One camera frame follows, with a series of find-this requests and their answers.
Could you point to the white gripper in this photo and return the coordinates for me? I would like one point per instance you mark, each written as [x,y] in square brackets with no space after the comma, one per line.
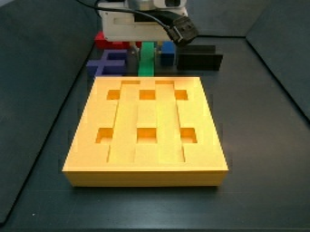
[125,27]

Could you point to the green long bar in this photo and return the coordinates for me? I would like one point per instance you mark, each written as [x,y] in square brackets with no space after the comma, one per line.
[146,61]

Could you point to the yellow slotted board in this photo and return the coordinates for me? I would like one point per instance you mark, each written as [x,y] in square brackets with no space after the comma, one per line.
[146,135]

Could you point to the blue long bar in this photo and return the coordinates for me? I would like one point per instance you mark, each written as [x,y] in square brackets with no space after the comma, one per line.
[167,55]

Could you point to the purple branched block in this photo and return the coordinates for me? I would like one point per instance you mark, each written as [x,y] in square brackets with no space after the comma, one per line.
[110,65]

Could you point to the red branched block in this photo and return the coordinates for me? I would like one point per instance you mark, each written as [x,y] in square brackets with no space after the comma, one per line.
[105,44]

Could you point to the black angle bracket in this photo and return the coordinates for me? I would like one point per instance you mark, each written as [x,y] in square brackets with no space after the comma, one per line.
[198,57]

